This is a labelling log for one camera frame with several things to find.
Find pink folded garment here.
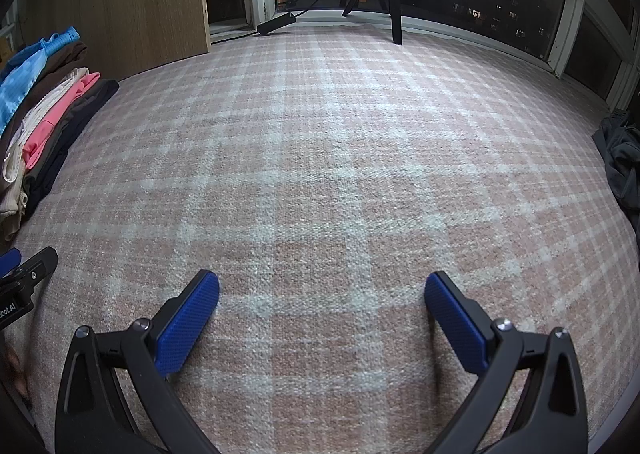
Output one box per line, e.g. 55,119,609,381
22,73,101,170

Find cream folded garment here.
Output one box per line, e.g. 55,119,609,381
0,67,90,241

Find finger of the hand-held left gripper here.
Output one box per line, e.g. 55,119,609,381
0,247,59,295
0,248,22,277

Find pink plaid blanket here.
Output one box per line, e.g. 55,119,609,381
10,22,640,454

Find dark olive folded garment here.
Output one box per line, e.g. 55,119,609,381
24,78,115,195

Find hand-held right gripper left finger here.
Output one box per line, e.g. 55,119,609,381
55,269,221,454

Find dark grey drawstring pants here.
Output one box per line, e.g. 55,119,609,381
592,109,640,212

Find navy folded garment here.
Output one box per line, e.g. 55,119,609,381
30,80,121,217

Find brown folded garment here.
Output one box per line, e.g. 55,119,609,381
0,41,88,160

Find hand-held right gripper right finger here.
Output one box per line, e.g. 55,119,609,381
424,270,588,454

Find black power strip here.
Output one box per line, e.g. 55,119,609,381
256,12,297,34

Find white window frame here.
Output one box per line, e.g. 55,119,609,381
250,0,640,110

